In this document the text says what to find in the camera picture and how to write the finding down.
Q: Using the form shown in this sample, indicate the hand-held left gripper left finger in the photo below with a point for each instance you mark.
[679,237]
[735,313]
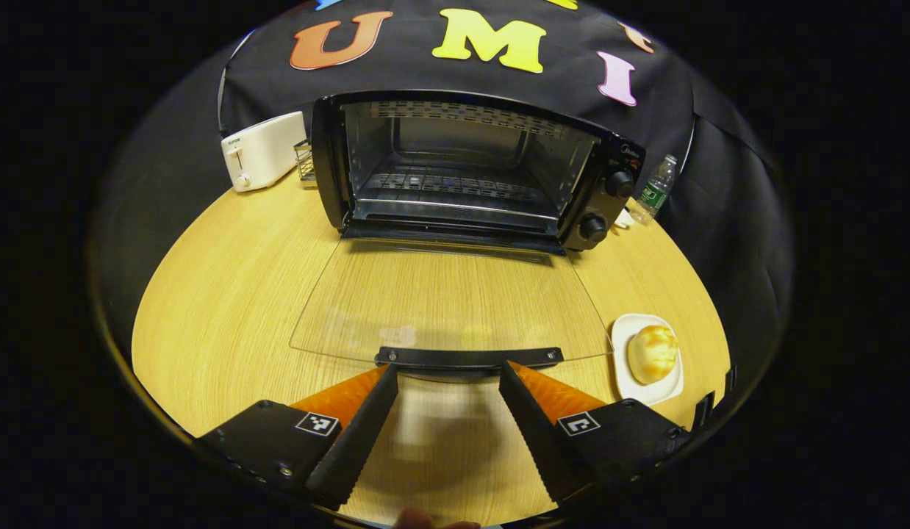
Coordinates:
[359,441]

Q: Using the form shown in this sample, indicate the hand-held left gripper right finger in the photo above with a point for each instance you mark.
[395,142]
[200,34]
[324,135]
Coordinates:
[539,433]

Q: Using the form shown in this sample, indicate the round golden bread bun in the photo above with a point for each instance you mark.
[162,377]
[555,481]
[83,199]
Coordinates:
[652,354]

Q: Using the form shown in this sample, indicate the black electric oven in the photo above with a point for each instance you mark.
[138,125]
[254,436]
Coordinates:
[324,147]

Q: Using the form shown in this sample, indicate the white rectangular plate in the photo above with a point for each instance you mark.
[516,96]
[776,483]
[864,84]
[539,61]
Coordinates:
[621,367]

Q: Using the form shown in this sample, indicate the clear plastic water bottle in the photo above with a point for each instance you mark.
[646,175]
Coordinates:
[653,195]

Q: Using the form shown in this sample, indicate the white toaster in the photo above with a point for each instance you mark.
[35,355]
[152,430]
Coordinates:
[264,150]

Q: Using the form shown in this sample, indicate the black backdrop cloth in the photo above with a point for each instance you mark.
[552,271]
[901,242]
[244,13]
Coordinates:
[411,73]

